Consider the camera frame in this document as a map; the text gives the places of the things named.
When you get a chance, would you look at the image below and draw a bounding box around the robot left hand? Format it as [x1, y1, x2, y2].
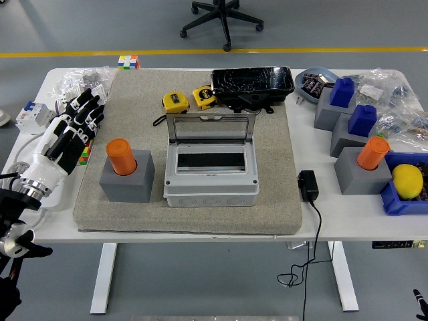
[20, 88, 106, 195]

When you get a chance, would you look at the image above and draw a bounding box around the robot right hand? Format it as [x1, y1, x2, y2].
[413, 289, 428, 321]

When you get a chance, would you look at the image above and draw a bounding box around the orange cylinder battery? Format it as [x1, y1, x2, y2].
[106, 138, 138, 177]
[356, 136, 391, 171]

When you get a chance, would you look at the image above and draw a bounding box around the transparent hinged box lid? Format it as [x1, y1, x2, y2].
[165, 112, 257, 145]

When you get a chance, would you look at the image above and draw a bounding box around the grey plastic junction box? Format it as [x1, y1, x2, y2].
[163, 140, 260, 208]

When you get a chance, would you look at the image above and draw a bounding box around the blue block battery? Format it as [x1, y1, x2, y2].
[348, 104, 378, 137]
[330, 77, 356, 108]

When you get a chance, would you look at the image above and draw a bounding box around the colourful puzzle cube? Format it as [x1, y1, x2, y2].
[117, 55, 140, 70]
[77, 139, 94, 167]

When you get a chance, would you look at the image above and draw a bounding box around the white circuit breaker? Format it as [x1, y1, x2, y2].
[15, 101, 57, 135]

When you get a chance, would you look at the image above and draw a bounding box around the black table control panel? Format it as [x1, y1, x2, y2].
[371, 239, 428, 250]

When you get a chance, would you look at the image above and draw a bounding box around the white table leg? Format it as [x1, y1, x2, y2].
[327, 240, 360, 312]
[90, 242, 118, 315]

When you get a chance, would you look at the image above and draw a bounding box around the grey block with round hole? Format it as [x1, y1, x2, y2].
[99, 149, 156, 204]
[334, 146, 394, 196]

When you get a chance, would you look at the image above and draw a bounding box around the clear bag of parts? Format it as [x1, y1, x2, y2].
[376, 100, 428, 153]
[347, 68, 419, 113]
[46, 66, 117, 108]

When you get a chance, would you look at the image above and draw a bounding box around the blue plastic bin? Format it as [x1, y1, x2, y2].
[379, 152, 428, 217]

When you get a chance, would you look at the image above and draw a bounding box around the yellow lemon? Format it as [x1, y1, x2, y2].
[391, 163, 425, 201]

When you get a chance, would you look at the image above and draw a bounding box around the beige fabric mat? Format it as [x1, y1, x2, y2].
[72, 69, 304, 235]

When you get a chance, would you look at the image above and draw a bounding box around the yellow tape measure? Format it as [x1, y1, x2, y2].
[192, 85, 218, 111]
[152, 92, 191, 127]

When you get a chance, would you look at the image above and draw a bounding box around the grey block holder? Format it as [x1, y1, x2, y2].
[314, 87, 357, 132]
[330, 112, 379, 158]

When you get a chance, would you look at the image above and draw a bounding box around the black plastic tray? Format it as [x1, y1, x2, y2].
[210, 66, 296, 116]

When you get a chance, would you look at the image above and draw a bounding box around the black office chair base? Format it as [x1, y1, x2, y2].
[179, 0, 265, 53]

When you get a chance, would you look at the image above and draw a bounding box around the blue-grey shallow bowl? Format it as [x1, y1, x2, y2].
[294, 66, 340, 105]

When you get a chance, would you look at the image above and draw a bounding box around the black power adapter with cord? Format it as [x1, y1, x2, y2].
[276, 169, 322, 321]

